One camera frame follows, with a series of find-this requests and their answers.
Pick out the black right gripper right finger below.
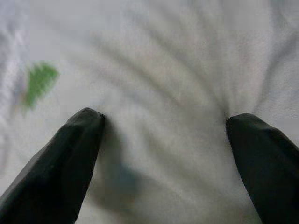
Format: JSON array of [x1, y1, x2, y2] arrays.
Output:
[[225, 112, 299, 224]]

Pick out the white pillow with green tree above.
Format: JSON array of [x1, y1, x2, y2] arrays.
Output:
[[0, 0, 299, 224]]

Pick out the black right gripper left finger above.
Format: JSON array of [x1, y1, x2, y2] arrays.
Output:
[[0, 106, 105, 224]]

